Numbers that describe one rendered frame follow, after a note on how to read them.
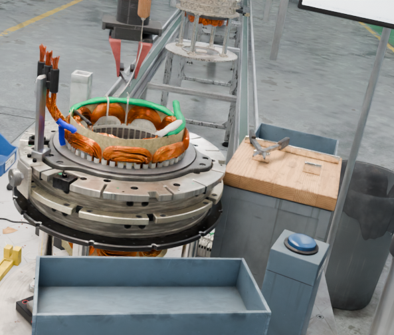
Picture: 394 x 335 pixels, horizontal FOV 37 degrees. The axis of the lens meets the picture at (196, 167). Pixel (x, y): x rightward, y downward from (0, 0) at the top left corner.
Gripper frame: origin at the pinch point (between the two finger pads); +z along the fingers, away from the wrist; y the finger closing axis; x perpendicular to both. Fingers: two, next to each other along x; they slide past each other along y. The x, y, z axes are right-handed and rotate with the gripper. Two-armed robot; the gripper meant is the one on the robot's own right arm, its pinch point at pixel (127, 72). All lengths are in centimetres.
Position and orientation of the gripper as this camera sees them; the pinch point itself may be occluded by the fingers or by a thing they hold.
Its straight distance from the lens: 108.2
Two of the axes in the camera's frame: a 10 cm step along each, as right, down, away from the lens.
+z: -1.5, 9.0, 4.0
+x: 1.1, 4.2, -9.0
